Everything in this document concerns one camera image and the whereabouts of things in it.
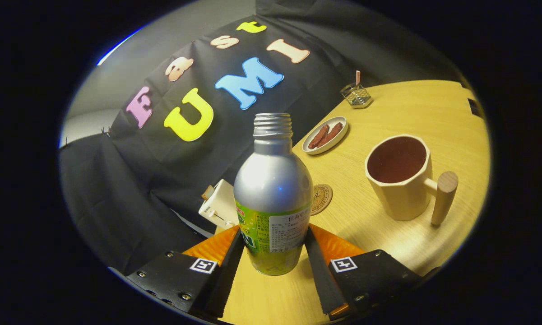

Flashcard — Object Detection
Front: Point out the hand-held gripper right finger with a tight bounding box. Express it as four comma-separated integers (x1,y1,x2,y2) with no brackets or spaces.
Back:
303,223,422,321

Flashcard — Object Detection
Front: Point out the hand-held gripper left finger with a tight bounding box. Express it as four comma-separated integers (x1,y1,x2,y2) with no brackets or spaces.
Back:
126,224,246,319

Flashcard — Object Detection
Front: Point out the round brown coaster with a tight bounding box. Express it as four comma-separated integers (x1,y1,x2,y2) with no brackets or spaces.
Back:
310,183,333,216

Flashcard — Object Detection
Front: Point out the silver green-label juice bottle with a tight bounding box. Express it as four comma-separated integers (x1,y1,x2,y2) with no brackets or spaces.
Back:
233,113,315,276

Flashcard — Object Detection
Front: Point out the cream cup with wooden handle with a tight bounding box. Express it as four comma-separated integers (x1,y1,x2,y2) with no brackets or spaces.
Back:
365,134,459,226

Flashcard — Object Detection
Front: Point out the white toaster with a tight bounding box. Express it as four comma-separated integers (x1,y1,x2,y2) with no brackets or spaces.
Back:
199,179,240,229

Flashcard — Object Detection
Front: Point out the wooden table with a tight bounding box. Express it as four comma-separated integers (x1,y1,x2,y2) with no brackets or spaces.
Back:
217,80,490,325

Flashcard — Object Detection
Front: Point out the white oval plate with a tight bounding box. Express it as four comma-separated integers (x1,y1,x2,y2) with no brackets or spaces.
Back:
302,116,348,155

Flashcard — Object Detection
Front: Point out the brown snack piece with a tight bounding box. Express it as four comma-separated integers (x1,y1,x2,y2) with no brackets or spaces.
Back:
308,125,330,149
320,122,344,147

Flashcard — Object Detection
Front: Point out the wire mesh basket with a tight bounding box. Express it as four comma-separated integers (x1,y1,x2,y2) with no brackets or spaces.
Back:
341,84,373,109

